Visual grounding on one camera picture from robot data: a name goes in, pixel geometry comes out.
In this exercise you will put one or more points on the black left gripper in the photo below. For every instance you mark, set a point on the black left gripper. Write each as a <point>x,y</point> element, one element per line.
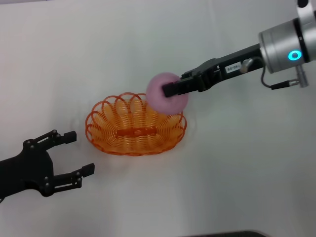
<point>27,170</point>

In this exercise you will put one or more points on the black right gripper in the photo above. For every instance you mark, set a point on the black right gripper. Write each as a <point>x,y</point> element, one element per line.
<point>222,69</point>

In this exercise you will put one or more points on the pink peach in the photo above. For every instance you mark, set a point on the pink peach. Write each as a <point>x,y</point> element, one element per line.
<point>155,93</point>

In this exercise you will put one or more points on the orange woven plastic basket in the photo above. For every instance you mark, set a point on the orange woven plastic basket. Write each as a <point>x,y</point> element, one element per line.
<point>133,133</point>

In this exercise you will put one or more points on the black rounded robot base edge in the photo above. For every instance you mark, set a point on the black rounded robot base edge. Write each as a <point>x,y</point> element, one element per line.
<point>227,234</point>

